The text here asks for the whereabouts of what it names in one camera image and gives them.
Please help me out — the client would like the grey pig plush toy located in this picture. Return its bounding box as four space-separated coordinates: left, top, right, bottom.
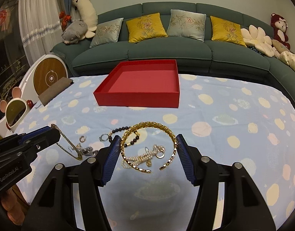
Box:
61 20 88 44

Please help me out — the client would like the brown folded cloth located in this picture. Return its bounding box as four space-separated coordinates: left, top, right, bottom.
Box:
39 77 74 106

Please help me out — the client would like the white mouse-ear mirror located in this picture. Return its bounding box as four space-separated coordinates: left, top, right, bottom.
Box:
0 87 34 137

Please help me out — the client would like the black bead bracelet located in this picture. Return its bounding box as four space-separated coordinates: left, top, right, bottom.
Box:
108 125 140 148

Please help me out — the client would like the white pearl bracelet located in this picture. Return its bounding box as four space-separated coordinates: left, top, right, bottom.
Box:
121 149 156 169

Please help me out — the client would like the small hoop earring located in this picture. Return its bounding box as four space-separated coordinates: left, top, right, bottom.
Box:
79 136 86 143

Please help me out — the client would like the light blue embroidered cushion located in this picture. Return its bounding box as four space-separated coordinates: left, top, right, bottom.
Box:
167 9 207 42
90 18 123 48

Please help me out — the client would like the white long plush toy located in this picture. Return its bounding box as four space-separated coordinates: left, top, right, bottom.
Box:
72 0 98 38

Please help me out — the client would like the orange red curtain tie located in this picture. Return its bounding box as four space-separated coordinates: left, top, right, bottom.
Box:
59 11 72 31

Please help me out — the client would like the red shallow box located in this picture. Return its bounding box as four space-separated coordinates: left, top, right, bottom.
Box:
94 59 180 108

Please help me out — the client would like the person's left hand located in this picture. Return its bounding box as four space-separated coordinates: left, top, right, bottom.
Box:
1 185 25 226

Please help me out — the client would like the gold chain-link bangle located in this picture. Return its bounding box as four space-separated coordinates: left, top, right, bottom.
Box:
120 121 177 174

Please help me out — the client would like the yellow embroidered cushion right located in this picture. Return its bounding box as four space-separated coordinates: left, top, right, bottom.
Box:
210 16 246 47

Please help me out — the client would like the yellow embroidered cushion left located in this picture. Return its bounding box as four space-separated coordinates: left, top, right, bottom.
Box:
126 13 168 43

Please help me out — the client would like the white round wood-panel appliance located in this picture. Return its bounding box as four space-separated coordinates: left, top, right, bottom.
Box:
19 54 68 103

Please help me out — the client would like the light blue embroidered cushion left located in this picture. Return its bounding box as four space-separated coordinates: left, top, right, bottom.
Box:
90 18 123 48

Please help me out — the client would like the cream flower-shaped cushion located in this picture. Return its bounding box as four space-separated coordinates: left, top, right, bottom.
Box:
241 24 276 57

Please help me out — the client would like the white sheer curtain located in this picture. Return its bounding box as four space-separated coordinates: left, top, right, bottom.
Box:
18 0 62 65

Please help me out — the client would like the blue patterned tablecloth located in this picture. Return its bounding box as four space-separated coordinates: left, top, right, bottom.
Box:
16 74 295 230

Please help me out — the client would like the gold watch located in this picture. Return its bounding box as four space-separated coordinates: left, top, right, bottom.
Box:
50 124 83 161

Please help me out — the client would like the light blue embroidered cushion right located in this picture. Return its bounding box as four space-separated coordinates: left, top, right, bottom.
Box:
167 9 207 42

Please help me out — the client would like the yellow embroidered cushion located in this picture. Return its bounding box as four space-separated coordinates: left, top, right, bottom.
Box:
126 13 168 43
210 16 246 47

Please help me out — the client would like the red monkey plush toy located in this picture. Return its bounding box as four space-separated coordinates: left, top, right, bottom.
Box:
270 13 290 49

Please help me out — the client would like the dark green sofa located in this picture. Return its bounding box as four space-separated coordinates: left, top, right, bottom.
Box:
52 2 295 108

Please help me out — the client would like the cream satin cushion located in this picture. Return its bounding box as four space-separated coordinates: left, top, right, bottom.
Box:
279 51 295 71

